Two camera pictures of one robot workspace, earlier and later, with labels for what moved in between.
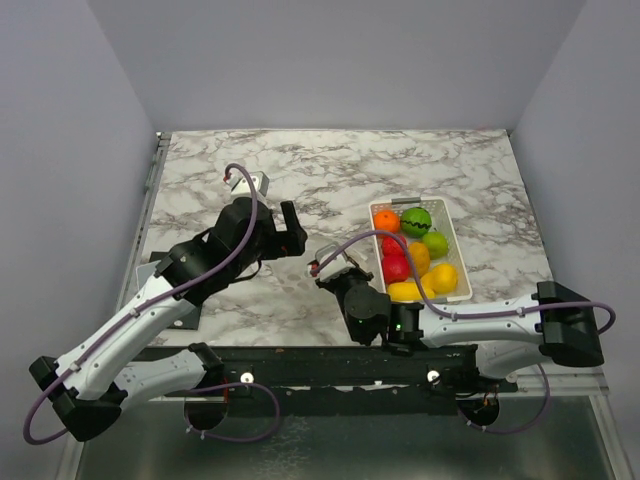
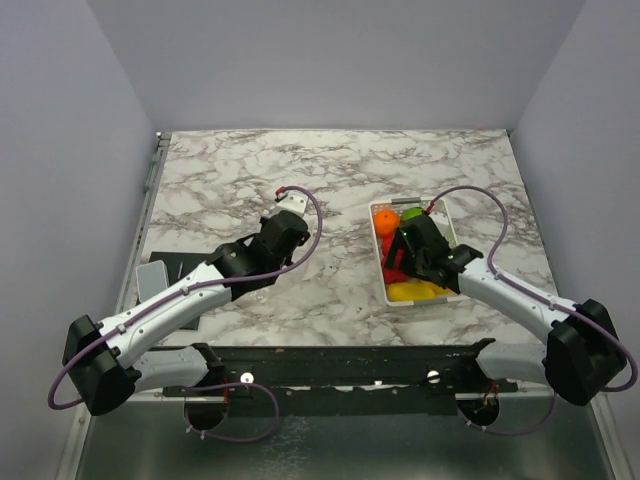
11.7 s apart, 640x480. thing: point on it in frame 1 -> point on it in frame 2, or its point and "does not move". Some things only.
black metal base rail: x=347 y=380 does not move
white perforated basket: x=441 y=224 does not move
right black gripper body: x=342 y=287 -> x=414 y=264
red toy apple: x=395 y=268 does not move
